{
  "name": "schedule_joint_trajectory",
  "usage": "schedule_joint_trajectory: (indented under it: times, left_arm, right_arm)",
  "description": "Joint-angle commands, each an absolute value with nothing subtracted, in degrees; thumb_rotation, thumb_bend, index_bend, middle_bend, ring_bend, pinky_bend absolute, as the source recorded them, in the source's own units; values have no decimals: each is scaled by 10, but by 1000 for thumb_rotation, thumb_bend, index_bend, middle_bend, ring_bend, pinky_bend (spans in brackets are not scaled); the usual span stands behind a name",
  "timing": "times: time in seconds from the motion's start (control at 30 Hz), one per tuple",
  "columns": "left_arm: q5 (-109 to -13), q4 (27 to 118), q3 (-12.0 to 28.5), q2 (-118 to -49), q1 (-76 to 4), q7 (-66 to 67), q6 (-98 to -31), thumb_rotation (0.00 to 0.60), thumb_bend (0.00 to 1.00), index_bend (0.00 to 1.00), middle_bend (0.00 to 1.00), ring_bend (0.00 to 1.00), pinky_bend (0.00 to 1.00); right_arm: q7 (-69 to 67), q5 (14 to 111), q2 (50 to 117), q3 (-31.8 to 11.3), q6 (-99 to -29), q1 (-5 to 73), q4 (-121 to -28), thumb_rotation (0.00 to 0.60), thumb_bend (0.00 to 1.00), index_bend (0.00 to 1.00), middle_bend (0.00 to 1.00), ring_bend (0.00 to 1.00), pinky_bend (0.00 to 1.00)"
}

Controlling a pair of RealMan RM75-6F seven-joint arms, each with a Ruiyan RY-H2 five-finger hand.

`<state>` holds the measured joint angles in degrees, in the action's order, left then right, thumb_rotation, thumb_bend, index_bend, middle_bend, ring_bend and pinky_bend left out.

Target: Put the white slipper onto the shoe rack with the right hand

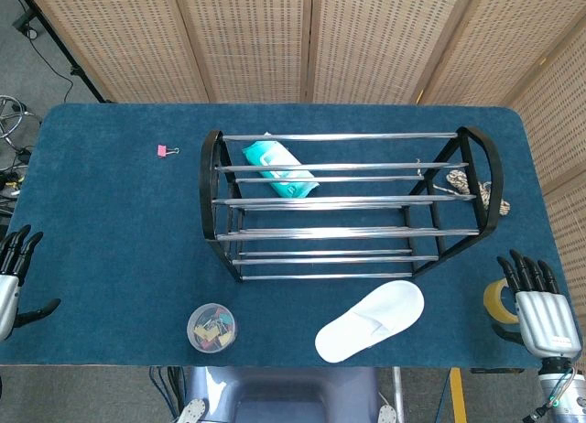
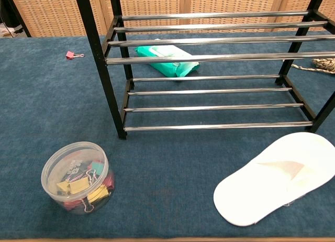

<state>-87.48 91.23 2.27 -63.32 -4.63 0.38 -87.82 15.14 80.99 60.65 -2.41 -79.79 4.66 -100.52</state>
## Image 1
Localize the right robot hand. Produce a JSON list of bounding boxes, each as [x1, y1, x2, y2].
[[492, 248, 582, 363]]

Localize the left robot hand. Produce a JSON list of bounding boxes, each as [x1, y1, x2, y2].
[[0, 224, 61, 342]]

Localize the white slipper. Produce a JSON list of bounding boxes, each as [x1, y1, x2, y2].
[[314, 279, 426, 363]]

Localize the black and chrome shoe rack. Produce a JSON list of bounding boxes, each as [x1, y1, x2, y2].
[[199, 125, 505, 283]]

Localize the yellow tape roll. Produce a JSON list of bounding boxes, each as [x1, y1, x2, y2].
[[483, 278, 521, 326]]

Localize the blue carpet table mat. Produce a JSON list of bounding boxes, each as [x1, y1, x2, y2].
[[0, 103, 582, 368]]

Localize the white metal pole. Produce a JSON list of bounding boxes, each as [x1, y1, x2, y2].
[[391, 366, 407, 423]]

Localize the chrome chair base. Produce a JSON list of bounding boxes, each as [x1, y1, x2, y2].
[[0, 94, 42, 149]]

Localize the clear jar of binder clips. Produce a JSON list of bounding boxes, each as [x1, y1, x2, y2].
[[186, 302, 239, 354]]

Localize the black stand leg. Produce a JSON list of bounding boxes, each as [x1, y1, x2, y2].
[[8, 0, 114, 103]]

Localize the blue-grey robot torso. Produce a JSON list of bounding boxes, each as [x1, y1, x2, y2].
[[176, 365, 399, 423]]

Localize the teal wet wipes pack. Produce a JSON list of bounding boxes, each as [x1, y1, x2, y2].
[[241, 132, 320, 200]]

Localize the cable bundle on floor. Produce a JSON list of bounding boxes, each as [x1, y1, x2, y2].
[[0, 146, 33, 202]]

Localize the beige braided rope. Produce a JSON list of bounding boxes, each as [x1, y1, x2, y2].
[[415, 159, 512, 217]]

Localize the black cables under table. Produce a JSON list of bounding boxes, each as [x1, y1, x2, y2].
[[148, 366, 187, 419]]

